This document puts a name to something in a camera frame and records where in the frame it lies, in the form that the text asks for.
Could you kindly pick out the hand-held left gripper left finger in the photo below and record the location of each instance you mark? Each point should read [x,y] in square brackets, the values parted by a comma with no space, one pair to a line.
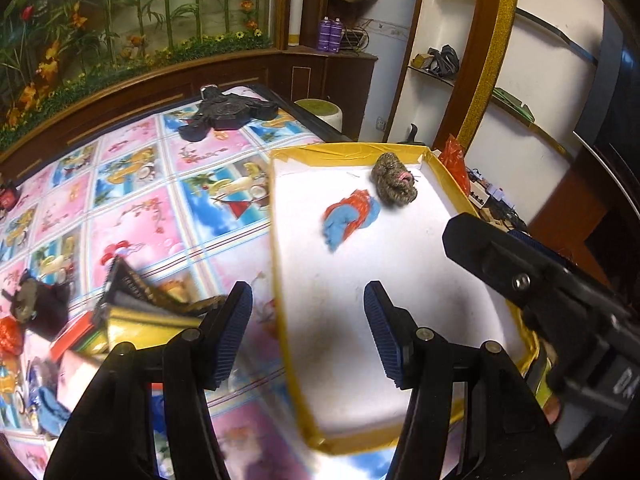
[232,330]

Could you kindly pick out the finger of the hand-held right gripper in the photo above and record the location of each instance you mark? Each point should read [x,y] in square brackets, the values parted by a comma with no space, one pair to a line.
[480,245]

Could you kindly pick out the striped colourful sponge stack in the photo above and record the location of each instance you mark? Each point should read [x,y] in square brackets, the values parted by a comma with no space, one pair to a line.
[145,332]

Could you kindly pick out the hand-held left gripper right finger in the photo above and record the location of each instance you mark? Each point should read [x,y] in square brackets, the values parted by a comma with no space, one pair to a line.
[380,330]

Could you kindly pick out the black fan-shaped device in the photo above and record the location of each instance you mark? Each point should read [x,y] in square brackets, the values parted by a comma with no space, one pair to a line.
[225,110]

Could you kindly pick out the white wall socket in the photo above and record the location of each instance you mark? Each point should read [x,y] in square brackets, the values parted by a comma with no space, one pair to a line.
[381,123]

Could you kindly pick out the orange plastic bag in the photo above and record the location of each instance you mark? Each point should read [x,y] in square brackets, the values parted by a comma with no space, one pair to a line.
[452,160]

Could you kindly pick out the blue and orange toy figure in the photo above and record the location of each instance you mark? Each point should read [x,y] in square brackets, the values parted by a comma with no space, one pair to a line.
[345,220]

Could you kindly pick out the black crumpled item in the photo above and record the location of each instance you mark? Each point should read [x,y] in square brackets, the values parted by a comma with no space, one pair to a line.
[442,60]

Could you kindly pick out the blue knitted cloth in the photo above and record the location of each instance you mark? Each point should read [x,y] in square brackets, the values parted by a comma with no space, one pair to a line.
[55,412]

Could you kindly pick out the pink box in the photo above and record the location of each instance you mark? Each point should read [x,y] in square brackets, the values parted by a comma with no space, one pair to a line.
[80,375]

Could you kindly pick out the red ink bottle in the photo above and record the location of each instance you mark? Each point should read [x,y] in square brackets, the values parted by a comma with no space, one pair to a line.
[6,197]

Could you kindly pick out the orange mesh ball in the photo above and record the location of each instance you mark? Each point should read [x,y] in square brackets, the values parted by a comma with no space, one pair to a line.
[9,335]

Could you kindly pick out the white tube yellow band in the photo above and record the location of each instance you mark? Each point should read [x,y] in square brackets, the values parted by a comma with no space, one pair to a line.
[300,5]

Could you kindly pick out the white stool green top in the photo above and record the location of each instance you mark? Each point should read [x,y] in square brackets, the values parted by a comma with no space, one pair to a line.
[320,110]

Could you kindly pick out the artificial flower display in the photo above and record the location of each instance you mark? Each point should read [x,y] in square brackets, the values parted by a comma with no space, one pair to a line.
[125,10]

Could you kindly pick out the pile of small parts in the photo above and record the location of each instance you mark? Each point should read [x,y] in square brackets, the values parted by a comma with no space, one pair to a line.
[495,200]

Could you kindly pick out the black flat screen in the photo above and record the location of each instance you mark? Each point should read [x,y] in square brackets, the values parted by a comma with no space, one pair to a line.
[622,85]

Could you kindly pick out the green flat item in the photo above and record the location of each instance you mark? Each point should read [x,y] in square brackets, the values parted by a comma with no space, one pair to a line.
[512,99]

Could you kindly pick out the black electric motor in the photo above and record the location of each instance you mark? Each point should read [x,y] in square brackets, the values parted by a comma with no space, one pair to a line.
[45,310]

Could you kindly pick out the yellow cardboard box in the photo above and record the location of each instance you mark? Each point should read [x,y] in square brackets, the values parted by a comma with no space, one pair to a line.
[400,260]

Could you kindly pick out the brown knitted pouch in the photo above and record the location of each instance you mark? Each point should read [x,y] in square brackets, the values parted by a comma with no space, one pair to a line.
[392,180]

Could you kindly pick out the black packet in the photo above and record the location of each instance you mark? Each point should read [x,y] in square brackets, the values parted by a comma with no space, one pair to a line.
[130,285]

